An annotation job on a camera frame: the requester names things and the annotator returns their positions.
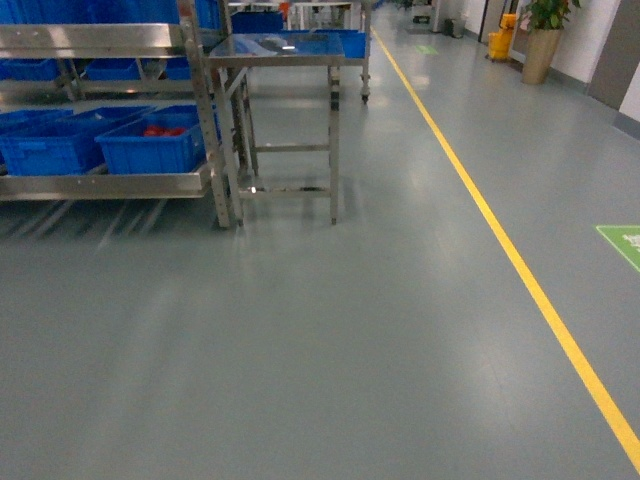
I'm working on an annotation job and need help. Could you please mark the blue bin with red parts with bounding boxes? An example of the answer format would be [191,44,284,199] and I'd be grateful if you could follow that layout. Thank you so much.
[95,105,206,175]

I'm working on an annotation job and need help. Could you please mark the empty blue plastic bin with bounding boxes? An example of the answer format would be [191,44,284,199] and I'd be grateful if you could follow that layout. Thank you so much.
[1,105,155,176]

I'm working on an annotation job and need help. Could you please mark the small stainless steel table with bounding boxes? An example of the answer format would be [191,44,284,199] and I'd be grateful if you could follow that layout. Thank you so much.
[207,31,353,223]

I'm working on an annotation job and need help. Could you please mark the red bagged parts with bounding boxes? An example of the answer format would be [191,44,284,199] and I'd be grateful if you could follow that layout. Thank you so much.
[142,125,187,137]

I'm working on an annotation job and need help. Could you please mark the far stainless steel rack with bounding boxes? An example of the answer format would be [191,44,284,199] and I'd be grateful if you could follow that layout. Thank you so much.
[228,1,373,103]

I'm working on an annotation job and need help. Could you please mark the stainless steel flow rack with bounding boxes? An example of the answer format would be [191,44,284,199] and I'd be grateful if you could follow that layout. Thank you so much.
[1,1,242,227]

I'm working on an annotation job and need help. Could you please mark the yellow mop bucket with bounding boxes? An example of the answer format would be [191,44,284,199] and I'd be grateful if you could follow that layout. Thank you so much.
[487,13,517,62]

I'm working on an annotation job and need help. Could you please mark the tall potted plant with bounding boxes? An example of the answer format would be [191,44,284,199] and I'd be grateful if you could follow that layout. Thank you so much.
[518,0,582,85]

